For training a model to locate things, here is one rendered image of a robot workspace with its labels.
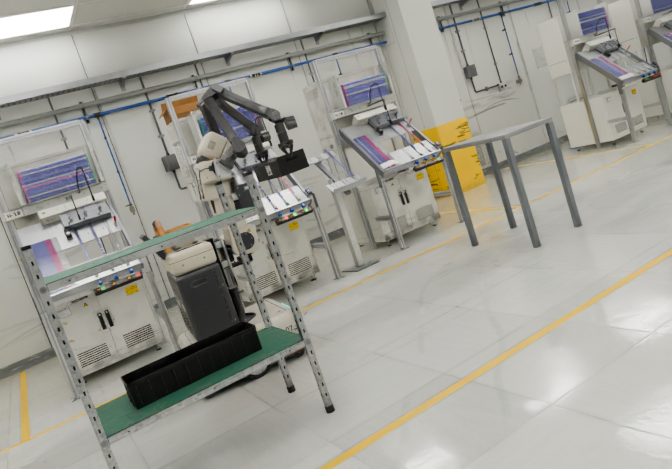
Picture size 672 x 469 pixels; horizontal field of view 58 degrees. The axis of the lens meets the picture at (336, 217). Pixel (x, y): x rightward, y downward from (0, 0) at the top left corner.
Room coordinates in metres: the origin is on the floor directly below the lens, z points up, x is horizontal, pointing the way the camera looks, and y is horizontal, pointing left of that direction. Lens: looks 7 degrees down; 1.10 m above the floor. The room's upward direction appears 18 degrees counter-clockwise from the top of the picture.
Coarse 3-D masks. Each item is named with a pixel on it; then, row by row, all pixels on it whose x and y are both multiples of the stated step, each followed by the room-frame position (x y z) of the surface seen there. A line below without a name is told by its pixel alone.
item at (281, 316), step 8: (256, 304) 3.79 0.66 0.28; (272, 304) 3.65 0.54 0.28; (280, 304) 3.59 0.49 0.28; (248, 312) 3.63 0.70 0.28; (256, 312) 3.58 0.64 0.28; (272, 312) 3.44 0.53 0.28; (280, 312) 3.38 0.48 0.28; (288, 312) 3.34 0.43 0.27; (248, 320) 3.43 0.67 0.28; (256, 320) 3.38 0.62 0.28; (272, 320) 3.30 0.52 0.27; (280, 320) 3.30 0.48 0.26; (288, 320) 3.31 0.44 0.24; (256, 328) 3.26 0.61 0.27; (280, 328) 3.29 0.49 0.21; (288, 328) 3.31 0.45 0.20; (296, 328) 3.32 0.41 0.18; (184, 336) 3.58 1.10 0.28; (192, 336) 3.51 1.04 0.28; (184, 344) 3.41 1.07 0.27; (296, 352) 3.33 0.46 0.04
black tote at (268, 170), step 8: (296, 152) 3.46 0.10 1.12; (304, 152) 3.48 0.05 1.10; (272, 160) 3.50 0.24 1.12; (280, 160) 3.43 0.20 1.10; (288, 160) 3.44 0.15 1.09; (296, 160) 3.46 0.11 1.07; (304, 160) 3.47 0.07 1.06; (256, 168) 3.88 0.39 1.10; (264, 168) 3.71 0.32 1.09; (272, 168) 3.55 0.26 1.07; (280, 168) 3.42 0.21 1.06; (288, 168) 3.44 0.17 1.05; (296, 168) 3.45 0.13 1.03; (256, 176) 3.95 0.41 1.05; (264, 176) 3.78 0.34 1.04; (272, 176) 3.61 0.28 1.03; (280, 176) 3.46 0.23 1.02
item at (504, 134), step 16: (512, 128) 4.28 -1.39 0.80; (528, 128) 4.05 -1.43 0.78; (464, 144) 4.35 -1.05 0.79; (448, 160) 4.57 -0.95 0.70; (496, 160) 4.75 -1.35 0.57; (512, 160) 3.97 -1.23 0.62; (560, 160) 4.14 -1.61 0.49; (496, 176) 4.75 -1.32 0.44; (512, 176) 4.00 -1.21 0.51; (560, 176) 4.16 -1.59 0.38; (464, 208) 4.57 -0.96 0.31; (528, 208) 3.97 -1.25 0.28; (576, 208) 4.15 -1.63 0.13; (512, 224) 4.74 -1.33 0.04; (528, 224) 3.98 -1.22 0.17; (576, 224) 4.15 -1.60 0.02
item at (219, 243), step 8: (216, 240) 3.50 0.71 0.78; (224, 240) 3.69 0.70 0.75; (216, 248) 3.48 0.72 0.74; (224, 248) 3.47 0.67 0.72; (224, 256) 3.53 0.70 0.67; (232, 256) 3.69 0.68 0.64; (248, 256) 3.53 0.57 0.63; (224, 264) 3.48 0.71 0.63; (232, 264) 3.50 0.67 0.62; (240, 264) 3.50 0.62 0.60; (232, 272) 3.47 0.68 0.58
